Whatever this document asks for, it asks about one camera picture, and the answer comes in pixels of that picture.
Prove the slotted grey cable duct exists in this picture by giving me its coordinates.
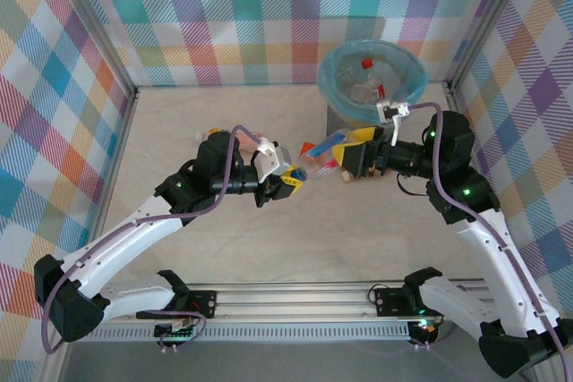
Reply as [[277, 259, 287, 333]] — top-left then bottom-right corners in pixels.
[[69, 326, 415, 344]]

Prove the small controller circuit board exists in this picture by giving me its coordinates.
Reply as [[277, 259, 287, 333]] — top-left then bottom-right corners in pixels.
[[409, 318, 439, 339], [153, 321, 199, 342]]

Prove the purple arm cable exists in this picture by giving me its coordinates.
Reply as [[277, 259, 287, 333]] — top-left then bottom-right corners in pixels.
[[42, 124, 263, 354], [407, 102, 573, 377]]

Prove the small orange label bottle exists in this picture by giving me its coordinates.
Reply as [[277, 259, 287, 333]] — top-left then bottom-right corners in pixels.
[[298, 141, 354, 183]]

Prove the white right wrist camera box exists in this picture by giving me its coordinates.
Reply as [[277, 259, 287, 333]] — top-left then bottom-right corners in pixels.
[[374, 99, 411, 147]]

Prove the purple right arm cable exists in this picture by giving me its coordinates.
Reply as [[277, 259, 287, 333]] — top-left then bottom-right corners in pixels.
[[407, 102, 573, 377]]

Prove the clear bottle with blue label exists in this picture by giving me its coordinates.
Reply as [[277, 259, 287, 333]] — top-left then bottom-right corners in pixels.
[[295, 128, 353, 177]]

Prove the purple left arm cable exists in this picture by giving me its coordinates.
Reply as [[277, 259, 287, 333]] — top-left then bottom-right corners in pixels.
[[42, 124, 263, 354]]

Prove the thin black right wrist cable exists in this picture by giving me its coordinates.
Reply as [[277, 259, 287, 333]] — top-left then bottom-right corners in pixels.
[[397, 174, 427, 199]]

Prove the pink strawberry drink bottle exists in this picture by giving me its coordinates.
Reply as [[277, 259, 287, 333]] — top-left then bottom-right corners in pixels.
[[195, 127, 272, 155]]

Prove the blue plastic bin liner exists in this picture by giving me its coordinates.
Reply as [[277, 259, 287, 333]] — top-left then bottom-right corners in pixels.
[[317, 39, 429, 126]]

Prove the aluminium frame post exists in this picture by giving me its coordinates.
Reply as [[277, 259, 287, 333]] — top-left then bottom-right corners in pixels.
[[42, 0, 138, 99], [442, 0, 536, 92]]

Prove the aluminium frame side rail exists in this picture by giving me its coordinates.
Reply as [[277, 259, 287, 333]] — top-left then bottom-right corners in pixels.
[[75, 86, 140, 289], [442, 81, 520, 284]]

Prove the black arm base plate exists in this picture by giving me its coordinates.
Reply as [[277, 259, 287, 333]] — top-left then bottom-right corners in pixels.
[[135, 289, 218, 321], [372, 286, 458, 318]]

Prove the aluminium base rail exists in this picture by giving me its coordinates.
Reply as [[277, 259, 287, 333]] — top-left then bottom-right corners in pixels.
[[47, 281, 545, 326]]

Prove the grey mesh waste bin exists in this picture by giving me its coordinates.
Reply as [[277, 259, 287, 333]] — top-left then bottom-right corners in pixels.
[[317, 39, 429, 127]]

